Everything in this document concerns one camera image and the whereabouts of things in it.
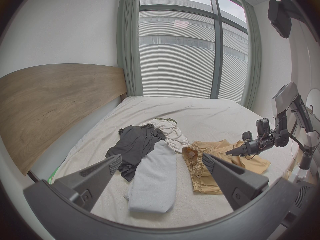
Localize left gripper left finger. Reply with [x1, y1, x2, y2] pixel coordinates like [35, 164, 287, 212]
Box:
[54, 154, 122, 212]

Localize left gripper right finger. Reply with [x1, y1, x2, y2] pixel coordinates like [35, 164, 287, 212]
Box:
[202, 153, 269, 211]

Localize tan shorts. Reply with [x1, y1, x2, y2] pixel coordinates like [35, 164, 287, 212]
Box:
[182, 139, 272, 194]

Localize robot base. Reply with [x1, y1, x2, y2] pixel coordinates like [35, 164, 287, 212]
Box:
[278, 89, 320, 231]

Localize bed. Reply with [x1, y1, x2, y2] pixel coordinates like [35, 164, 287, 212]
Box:
[0, 63, 300, 231]

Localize green printed package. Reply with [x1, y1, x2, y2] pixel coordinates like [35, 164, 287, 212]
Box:
[47, 166, 60, 184]

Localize black garment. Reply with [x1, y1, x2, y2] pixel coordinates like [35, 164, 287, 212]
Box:
[105, 125, 167, 182]

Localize pale grey garment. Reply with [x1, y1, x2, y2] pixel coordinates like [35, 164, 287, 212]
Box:
[124, 141, 178, 213]

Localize white garment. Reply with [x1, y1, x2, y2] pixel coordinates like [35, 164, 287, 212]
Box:
[139, 119, 190, 154]

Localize grey-green curtain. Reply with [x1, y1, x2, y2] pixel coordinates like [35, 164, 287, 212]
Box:
[241, 0, 262, 109]
[117, 0, 144, 97]

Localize window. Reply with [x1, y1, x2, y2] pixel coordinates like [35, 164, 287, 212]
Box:
[139, 0, 250, 103]

